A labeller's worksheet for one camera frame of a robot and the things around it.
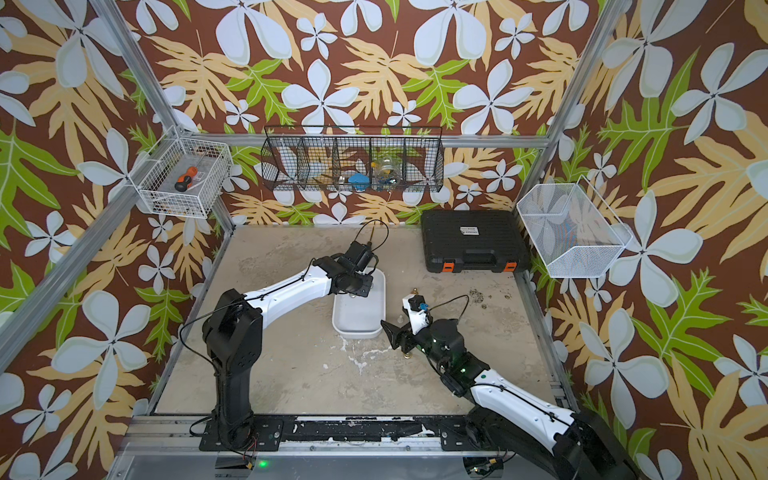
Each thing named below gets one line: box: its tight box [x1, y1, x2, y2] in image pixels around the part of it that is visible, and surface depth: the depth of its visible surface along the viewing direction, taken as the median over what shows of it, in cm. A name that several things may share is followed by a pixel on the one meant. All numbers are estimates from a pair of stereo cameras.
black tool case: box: [422, 210, 529, 273], surface depth 110 cm
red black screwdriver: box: [174, 166, 198, 193], surface depth 82 cm
